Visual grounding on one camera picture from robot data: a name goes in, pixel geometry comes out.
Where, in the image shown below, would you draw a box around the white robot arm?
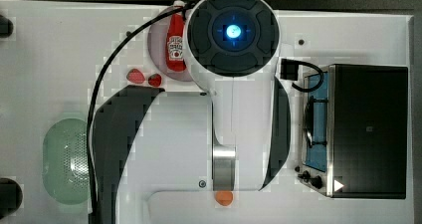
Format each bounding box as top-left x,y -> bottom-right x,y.
90,0 -> 291,224

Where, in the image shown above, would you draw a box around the red ketchup bottle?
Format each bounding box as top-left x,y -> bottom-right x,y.
165,12 -> 186,72

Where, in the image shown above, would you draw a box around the smaller red strawberry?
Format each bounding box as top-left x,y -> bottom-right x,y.
148,74 -> 162,87

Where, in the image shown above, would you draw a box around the larger red strawberry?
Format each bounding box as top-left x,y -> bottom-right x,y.
126,69 -> 145,84

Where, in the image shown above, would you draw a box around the orange round fruit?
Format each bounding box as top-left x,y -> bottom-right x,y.
214,190 -> 234,206

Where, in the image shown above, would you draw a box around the black toaster oven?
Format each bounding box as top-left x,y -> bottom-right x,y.
297,64 -> 408,199

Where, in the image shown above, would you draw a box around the black table clamp lower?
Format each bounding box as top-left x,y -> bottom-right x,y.
0,178 -> 23,218

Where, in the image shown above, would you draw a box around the black connector with cable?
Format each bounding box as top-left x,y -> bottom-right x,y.
280,59 -> 324,93

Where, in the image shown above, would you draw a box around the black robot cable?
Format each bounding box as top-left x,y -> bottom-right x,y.
86,0 -> 197,224

